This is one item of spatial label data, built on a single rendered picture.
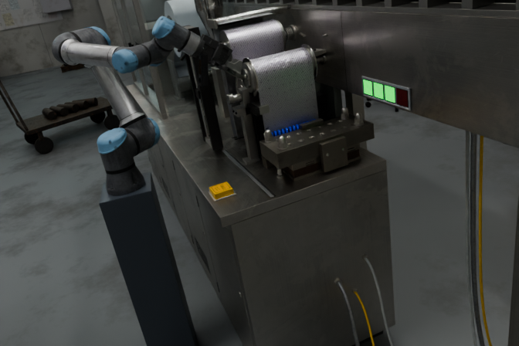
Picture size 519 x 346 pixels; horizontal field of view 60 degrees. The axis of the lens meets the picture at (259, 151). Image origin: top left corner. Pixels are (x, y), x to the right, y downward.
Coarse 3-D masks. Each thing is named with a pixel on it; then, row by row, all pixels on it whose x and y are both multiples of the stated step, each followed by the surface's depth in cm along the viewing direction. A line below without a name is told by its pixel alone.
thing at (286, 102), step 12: (288, 84) 171; (300, 84) 173; (312, 84) 174; (264, 96) 168; (276, 96) 170; (288, 96) 172; (300, 96) 174; (312, 96) 176; (276, 108) 172; (288, 108) 174; (300, 108) 176; (312, 108) 178; (264, 120) 171; (276, 120) 173; (288, 120) 175; (300, 120) 177
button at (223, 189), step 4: (220, 184) 164; (224, 184) 164; (228, 184) 163; (212, 188) 162; (216, 188) 161; (220, 188) 161; (224, 188) 160; (228, 188) 160; (232, 188) 160; (212, 192) 160; (216, 192) 158; (220, 192) 158; (224, 192) 159; (228, 192) 159; (232, 192) 160; (216, 196) 158; (220, 196) 159; (224, 196) 159
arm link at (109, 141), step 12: (108, 132) 175; (120, 132) 172; (108, 144) 169; (120, 144) 170; (132, 144) 175; (108, 156) 170; (120, 156) 171; (132, 156) 177; (108, 168) 173; (120, 168) 173
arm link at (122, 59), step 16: (64, 48) 162; (80, 48) 158; (96, 48) 154; (112, 48) 151; (128, 48) 148; (144, 48) 151; (96, 64) 157; (112, 64) 151; (128, 64) 145; (144, 64) 152
